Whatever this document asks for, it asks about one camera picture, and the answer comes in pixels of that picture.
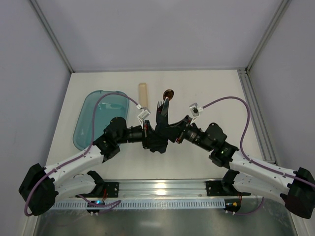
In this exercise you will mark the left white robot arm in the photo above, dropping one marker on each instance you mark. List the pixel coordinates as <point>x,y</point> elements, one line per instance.
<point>43,186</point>

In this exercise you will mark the copper spoon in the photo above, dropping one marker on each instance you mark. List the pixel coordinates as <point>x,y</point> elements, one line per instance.
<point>168,94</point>

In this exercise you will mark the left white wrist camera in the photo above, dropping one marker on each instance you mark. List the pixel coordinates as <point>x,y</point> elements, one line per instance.
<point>144,113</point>

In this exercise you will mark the aluminium frame post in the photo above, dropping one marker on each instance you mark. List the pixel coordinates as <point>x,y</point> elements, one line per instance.
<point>43,20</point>
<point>275,20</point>

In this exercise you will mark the white slotted cable duct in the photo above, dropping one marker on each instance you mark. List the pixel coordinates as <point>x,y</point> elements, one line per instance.
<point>143,204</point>

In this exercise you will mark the teal plastic basin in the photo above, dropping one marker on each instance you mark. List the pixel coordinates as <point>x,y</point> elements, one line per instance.
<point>99,114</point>

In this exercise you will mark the aluminium front rail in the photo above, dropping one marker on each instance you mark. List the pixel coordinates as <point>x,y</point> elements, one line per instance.
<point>160,188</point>

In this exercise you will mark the beige cutlery case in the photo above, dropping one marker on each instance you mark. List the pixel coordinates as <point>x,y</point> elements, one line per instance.
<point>143,95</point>

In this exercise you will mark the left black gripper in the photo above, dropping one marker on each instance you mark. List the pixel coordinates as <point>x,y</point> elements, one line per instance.
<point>146,135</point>

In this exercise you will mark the aluminium rail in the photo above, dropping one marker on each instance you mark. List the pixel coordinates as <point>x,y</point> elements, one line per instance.
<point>264,141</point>
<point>160,188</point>

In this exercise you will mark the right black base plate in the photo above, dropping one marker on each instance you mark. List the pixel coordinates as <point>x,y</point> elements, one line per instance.
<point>219,188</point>

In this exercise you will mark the right side aluminium rail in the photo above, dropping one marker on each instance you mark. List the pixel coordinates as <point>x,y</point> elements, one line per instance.
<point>264,141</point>

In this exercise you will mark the black paper napkin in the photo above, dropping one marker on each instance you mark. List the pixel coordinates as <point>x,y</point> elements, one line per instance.
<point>162,122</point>

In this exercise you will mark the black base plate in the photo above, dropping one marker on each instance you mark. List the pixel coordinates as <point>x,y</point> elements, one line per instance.
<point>110,189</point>
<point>219,188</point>

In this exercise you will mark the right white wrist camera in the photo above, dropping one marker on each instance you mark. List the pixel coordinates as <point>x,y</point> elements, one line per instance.
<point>196,111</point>

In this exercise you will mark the left aluminium frame post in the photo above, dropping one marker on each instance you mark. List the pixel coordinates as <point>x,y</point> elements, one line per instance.
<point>43,20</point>

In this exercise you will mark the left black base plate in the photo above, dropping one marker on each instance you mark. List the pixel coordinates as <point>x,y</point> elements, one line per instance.
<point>110,189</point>

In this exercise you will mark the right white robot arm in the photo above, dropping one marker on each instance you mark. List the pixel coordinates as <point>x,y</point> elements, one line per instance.
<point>293,189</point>

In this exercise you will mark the iridescent fork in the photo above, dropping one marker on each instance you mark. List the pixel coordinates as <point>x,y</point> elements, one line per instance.
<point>160,105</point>

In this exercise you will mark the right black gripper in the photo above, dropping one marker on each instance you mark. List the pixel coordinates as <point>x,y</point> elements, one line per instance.
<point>182,129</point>

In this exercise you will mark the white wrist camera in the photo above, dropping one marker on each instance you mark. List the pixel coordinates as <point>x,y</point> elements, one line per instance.
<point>144,113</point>
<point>196,111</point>

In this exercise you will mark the right aluminium frame post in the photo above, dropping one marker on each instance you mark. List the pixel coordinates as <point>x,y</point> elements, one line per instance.
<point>275,20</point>

